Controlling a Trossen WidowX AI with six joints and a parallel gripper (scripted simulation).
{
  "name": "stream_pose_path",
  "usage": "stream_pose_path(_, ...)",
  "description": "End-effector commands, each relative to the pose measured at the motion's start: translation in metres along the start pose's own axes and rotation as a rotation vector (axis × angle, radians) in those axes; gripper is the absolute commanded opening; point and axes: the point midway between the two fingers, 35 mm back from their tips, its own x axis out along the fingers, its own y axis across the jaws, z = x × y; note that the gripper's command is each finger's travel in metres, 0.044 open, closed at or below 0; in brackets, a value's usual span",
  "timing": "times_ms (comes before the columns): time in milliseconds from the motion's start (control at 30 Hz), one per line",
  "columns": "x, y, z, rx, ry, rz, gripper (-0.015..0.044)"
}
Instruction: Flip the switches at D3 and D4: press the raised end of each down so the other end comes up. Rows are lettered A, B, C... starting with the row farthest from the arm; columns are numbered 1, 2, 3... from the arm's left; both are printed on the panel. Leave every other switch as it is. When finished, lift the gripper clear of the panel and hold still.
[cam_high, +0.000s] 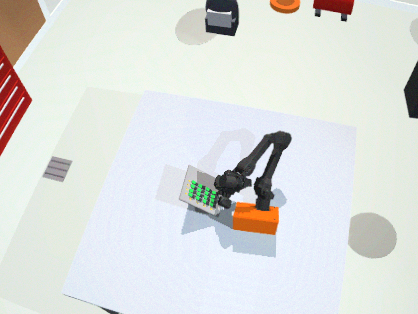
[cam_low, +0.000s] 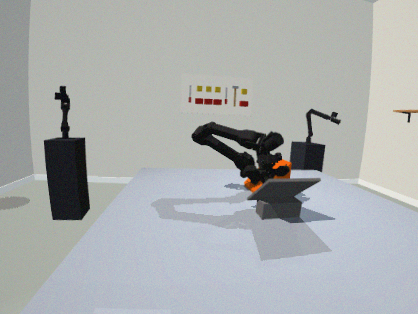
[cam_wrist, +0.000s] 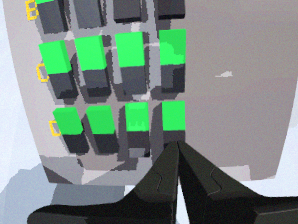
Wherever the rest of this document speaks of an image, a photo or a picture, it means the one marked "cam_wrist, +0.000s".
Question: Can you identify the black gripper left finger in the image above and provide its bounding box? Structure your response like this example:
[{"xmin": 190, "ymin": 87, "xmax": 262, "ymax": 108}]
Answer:
[{"xmin": 27, "ymin": 141, "xmax": 180, "ymax": 224}]

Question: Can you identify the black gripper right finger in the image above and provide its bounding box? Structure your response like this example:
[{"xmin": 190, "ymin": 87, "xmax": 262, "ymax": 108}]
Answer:
[{"xmin": 177, "ymin": 141, "xmax": 298, "ymax": 224}]

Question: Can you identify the grey switch panel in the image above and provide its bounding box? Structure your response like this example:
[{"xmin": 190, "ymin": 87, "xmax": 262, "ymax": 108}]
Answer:
[{"xmin": 3, "ymin": 0, "xmax": 298, "ymax": 185}]

